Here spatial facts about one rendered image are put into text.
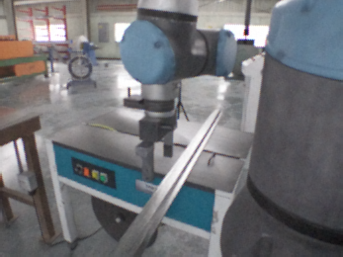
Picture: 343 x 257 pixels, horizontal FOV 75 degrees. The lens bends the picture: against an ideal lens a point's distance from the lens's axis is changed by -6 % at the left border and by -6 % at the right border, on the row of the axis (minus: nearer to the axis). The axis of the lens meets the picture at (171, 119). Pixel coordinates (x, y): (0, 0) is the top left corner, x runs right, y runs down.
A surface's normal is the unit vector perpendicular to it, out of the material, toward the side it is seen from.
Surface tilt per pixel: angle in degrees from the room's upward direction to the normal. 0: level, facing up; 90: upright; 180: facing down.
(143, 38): 95
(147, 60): 95
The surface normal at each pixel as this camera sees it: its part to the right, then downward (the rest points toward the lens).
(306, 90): -0.82, 0.17
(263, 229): -0.84, -0.22
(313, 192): -0.66, 0.23
